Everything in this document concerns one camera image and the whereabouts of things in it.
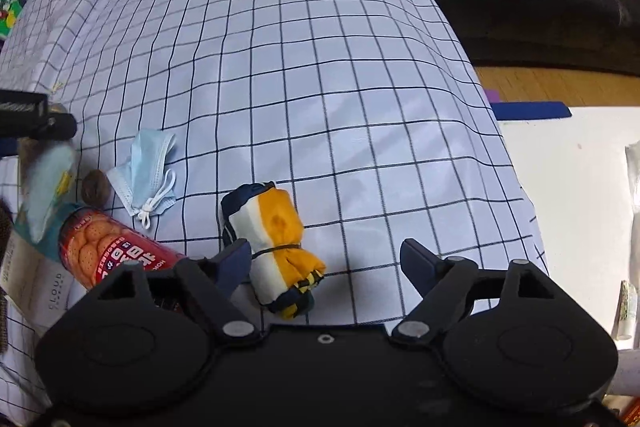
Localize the light blue face mask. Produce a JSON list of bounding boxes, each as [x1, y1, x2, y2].
[[106, 129, 177, 230]]

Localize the red biscuit can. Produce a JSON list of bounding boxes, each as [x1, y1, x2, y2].
[[58, 208, 184, 289]]

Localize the blue foam mat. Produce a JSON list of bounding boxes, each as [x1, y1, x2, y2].
[[490, 101, 572, 121]]

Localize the blue grid checked tablecloth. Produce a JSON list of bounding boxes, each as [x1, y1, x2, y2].
[[0, 0, 549, 425]]

